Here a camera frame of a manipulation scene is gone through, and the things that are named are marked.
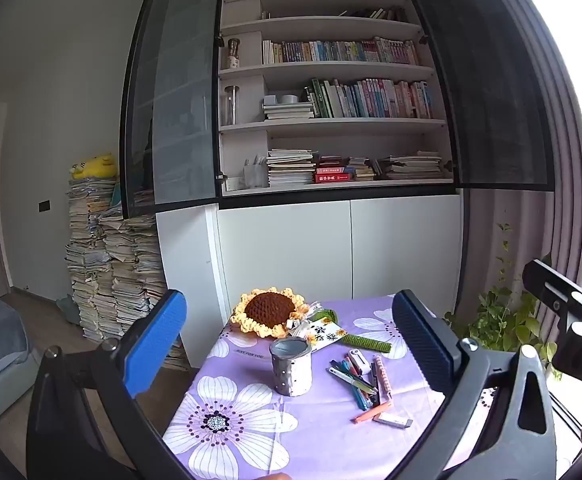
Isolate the grey perforated pen holder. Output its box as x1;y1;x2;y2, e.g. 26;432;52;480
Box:
269;336;313;397

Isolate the pile of pens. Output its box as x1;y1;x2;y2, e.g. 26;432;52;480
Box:
327;357;379;411

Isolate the black framed glass door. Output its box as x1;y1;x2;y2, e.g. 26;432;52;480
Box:
393;0;556;192
120;0;226;220

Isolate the teal soft item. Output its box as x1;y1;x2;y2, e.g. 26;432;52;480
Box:
55;294;80;327

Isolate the green pen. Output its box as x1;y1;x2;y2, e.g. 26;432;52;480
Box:
338;377;378;395

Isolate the white correction tape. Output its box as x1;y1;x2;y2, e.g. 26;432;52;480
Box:
347;352;372;377

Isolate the clear glass bottle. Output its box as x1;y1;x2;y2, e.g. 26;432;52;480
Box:
224;85;240;126

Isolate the yellow plush toy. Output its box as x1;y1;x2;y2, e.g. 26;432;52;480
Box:
69;152;118;180

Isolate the stack of red books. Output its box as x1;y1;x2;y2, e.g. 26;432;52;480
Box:
314;156;354;184

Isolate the flat stack of grey books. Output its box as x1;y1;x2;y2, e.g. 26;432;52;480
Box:
263;102;316;120

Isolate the stack of paper booklets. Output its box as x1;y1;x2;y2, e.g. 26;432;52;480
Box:
377;151;444;180

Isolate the green potted plant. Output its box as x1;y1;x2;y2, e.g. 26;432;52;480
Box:
443;222;560;382

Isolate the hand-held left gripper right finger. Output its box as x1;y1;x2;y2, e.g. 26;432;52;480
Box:
388;289;558;480

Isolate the purple floral tablecloth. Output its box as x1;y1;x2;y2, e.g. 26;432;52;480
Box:
162;295;496;480

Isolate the crochet sunflower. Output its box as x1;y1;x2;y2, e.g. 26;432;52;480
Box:
230;286;392;357

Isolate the row of green pink books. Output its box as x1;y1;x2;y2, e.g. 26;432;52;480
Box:
305;77;434;120

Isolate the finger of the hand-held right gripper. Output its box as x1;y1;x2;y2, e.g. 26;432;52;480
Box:
522;259;582;313

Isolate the leaning row of dark books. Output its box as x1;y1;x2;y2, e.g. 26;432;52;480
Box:
338;7;408;23

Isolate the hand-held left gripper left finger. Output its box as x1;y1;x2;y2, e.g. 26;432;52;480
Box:
26;289;206;480

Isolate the clear plastic organizer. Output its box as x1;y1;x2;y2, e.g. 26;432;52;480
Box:
242;154;270;189

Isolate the white grey eraser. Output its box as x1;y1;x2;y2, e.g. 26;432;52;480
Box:
377;413;414;430

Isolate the long row of colourful books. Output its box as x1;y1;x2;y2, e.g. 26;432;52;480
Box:
262;36;420;66

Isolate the small stack of books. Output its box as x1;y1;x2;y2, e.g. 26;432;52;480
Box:
348;157;378;181

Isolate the white bookcase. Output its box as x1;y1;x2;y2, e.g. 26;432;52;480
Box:
155;0;465;368

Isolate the stack of white notebooks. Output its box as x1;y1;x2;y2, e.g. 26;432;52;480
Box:
267;148;318;187

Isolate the orange highlighter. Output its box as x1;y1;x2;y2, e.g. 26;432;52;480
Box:
354;401;392;424

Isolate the tall pile of papers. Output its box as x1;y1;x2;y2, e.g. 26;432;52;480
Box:
64;176;190;372

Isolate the white sunflower printed card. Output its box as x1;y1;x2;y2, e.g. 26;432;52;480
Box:
301;321;349;347

